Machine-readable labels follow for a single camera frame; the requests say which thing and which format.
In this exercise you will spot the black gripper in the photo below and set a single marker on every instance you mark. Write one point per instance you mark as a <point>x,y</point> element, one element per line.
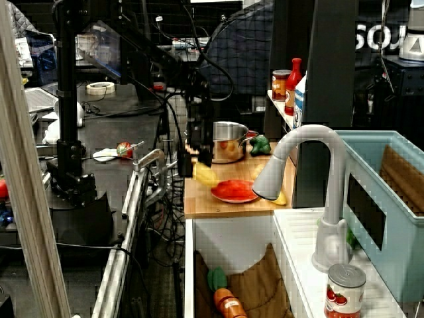
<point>198,132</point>

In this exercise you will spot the yellow toy corn cob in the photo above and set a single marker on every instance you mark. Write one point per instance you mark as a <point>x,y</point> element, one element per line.
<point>205,177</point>

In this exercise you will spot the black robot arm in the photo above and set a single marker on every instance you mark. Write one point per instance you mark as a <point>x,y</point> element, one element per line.
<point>68,99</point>

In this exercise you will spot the red plate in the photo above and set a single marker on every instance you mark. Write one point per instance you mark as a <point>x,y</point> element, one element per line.
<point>235,190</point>

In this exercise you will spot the silver metal pot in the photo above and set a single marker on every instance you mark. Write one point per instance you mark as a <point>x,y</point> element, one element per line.
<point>228,145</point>

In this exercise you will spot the metal screw clamp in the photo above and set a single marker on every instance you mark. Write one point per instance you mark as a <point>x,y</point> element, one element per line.
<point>155,155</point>

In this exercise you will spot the wooden countertop board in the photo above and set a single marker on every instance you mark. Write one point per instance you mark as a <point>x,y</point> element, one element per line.
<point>198,202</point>

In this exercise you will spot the green toy broccoli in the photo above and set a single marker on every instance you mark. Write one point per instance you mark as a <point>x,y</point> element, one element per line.
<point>260,145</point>

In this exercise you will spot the red apple toy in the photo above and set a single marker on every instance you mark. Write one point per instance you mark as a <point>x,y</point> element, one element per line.
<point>125,150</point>

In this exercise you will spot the white toy kitchen sink unit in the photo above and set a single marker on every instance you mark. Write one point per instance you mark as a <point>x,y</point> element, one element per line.
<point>232,232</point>

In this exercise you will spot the white crumpled paper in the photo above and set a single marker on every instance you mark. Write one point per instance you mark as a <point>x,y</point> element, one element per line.
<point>104,155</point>

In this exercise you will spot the yellow toy banana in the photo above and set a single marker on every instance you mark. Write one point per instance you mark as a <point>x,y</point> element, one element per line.
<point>281,199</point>

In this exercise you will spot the brown labelled can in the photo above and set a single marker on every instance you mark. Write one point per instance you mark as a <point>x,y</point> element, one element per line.
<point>280,86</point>

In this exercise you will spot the blue white carton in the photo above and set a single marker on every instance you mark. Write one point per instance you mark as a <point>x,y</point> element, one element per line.
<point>299,99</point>

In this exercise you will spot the dark netted fabric cover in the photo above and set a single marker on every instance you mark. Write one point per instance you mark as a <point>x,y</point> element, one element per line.
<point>242,49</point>

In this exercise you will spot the red ketchup bottle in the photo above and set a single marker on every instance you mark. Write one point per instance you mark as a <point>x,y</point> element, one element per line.
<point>292,86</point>

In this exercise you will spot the white tape roll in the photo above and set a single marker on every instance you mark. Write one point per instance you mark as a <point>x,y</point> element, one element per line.
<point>91,88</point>

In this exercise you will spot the grey toy faucet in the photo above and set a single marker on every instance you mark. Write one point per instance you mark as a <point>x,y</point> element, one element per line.
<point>331,198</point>

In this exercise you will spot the brown quilted cloth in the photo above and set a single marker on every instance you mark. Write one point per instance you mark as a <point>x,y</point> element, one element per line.
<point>265,285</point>

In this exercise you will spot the orange toy carrot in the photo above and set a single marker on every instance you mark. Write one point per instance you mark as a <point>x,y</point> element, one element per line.
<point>228,301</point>

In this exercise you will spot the white rounded object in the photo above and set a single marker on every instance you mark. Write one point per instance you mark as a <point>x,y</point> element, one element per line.
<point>49,132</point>

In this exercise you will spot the grey laptop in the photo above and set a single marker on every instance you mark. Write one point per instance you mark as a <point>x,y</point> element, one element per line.
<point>39,99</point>

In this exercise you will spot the light wooden plank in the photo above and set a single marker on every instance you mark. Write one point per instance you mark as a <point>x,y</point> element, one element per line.
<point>26,198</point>

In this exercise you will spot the green toy grapes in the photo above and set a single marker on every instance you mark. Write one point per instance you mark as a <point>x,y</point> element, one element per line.
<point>351,240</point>

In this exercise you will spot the small red object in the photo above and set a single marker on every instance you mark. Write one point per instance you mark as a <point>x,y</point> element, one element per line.
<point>3,189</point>

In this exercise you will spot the brown cloth in bin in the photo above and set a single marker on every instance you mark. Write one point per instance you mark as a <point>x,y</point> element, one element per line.
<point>397,179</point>

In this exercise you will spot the tomato soup can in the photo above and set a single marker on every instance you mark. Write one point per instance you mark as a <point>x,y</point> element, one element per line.
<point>344,298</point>

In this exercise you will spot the dark sign white letters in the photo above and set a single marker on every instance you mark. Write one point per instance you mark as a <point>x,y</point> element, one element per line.
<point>364,38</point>

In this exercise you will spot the teal plastic bin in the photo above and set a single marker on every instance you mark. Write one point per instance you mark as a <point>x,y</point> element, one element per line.
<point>407,248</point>

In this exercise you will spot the aluminium rail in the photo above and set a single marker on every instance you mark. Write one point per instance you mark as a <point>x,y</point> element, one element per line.
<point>112,271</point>

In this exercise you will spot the black vertical post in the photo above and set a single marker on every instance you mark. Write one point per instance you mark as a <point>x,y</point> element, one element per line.
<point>328,66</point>

